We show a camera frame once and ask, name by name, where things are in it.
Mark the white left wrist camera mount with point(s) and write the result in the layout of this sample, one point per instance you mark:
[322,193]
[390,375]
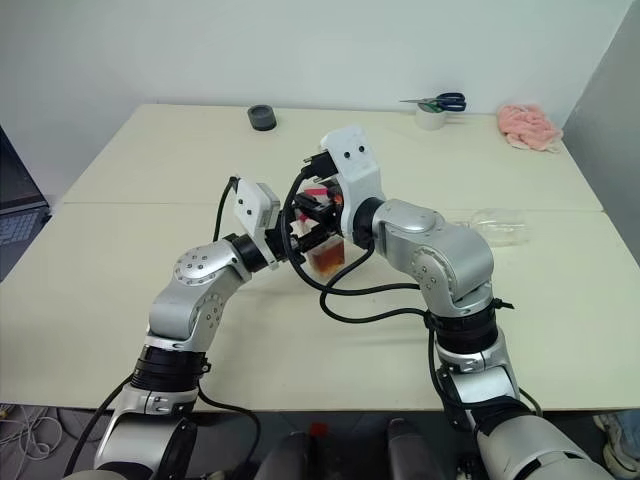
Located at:
[250,210]

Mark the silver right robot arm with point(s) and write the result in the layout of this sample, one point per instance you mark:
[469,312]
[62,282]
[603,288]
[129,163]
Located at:
[440,240]

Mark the dark laptop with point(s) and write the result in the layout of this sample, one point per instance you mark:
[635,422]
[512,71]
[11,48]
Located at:
[15,200]

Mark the pink cloth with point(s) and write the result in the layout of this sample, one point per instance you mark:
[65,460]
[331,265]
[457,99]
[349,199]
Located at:
[527,125]

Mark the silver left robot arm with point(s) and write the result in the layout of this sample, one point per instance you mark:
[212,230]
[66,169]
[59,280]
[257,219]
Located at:
[200,265]

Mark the small clear glass cup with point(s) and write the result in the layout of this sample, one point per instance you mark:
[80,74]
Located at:
[327,257]

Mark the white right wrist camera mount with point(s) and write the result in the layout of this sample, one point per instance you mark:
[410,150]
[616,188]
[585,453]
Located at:
[357,165]

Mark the white tape roll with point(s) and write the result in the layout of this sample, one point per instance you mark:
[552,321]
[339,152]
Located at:
[429,122]

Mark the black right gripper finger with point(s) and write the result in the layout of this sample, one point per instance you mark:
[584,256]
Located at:
[322,238]
[307,207]

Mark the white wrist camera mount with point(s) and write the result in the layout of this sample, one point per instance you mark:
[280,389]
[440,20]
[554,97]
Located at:
[357,165]
[250,210]

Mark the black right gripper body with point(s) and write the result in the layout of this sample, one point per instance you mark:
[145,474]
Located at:
[332,210]

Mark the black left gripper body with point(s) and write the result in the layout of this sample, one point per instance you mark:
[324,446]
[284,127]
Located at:
[282,250]

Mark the clear wine glass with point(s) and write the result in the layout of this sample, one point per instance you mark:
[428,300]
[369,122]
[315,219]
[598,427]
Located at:
[500,227]

